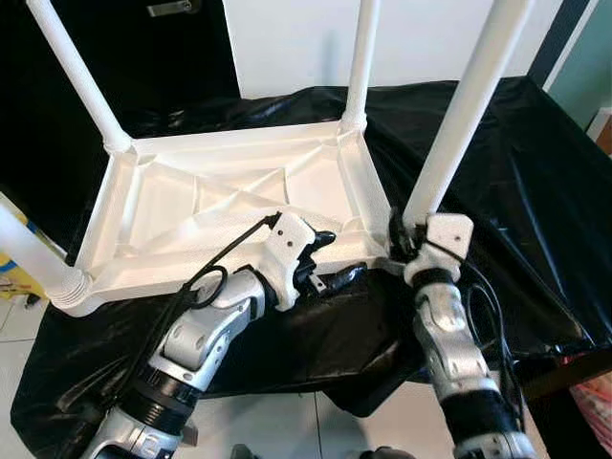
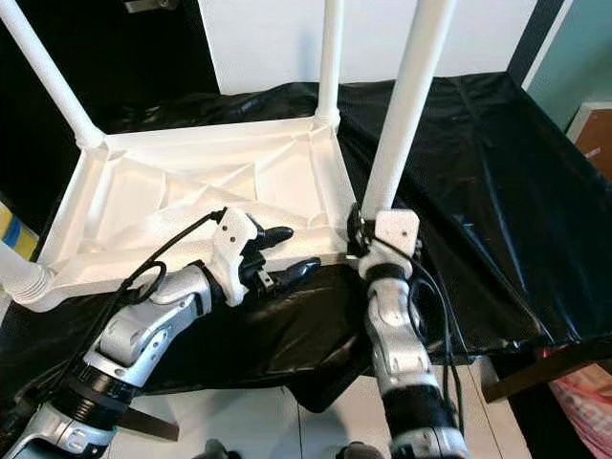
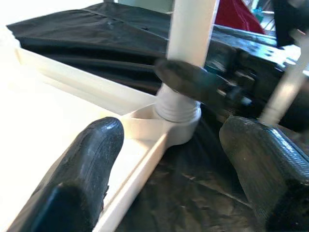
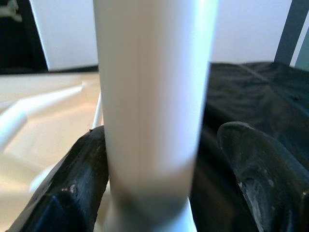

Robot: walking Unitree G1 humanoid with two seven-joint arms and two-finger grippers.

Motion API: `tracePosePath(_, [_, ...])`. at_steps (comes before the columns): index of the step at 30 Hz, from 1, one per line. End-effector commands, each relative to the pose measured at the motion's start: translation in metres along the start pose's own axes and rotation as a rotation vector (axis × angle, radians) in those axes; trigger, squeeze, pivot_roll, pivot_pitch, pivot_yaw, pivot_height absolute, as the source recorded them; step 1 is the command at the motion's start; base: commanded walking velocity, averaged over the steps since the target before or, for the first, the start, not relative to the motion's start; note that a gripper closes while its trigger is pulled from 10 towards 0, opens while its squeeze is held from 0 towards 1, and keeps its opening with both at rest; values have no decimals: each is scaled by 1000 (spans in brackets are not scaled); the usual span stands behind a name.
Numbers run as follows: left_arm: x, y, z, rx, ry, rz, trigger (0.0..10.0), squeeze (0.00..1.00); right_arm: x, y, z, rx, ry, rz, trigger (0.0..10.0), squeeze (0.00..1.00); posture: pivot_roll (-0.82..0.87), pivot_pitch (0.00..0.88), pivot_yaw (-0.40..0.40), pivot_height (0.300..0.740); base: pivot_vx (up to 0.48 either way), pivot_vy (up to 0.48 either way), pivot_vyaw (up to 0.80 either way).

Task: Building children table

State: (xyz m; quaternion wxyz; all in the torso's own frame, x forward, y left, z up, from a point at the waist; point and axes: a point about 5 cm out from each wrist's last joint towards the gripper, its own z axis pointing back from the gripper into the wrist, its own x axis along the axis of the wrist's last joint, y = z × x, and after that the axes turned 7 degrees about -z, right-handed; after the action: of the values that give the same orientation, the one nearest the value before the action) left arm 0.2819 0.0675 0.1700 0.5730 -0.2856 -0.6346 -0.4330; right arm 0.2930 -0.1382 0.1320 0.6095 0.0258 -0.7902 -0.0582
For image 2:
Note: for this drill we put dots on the white plastic table top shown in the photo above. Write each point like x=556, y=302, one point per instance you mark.
x=143, y=196

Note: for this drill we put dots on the white plastic table leg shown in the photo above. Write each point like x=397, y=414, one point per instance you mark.
x=21, y=282
x=411, y=105
x=53, y=72
x=332, y=57

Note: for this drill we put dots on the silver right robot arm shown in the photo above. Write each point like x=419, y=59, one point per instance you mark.
x=397, y=344

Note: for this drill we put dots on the black plastic sheet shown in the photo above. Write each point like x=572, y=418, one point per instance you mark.
x=516, y=191

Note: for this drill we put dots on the robot left leg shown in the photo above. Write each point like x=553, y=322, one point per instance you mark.
x=222, y=451

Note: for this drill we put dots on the robot leg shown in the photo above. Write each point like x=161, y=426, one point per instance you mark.
x=222, y=451
x=359, y=451

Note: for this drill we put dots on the robot right leg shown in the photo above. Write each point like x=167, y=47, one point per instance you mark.
x=359, y=451

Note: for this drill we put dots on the yellow box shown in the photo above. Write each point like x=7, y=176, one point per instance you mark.
x=10, y=234

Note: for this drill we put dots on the dark brown wooden plank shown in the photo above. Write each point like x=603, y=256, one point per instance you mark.
x=540, y=373

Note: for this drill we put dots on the brown wooden cabinet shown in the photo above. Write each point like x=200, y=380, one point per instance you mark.
x=595, y=139

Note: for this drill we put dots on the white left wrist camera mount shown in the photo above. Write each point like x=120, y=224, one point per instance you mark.
x=234, y=239

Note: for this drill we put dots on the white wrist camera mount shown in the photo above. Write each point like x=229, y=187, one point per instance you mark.
x=234, y=239
x=397, y=234

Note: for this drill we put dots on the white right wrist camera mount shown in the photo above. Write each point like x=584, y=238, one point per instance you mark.
x=397, y=234

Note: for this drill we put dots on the dark grey door frame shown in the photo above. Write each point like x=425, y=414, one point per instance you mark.
x=535, y=43

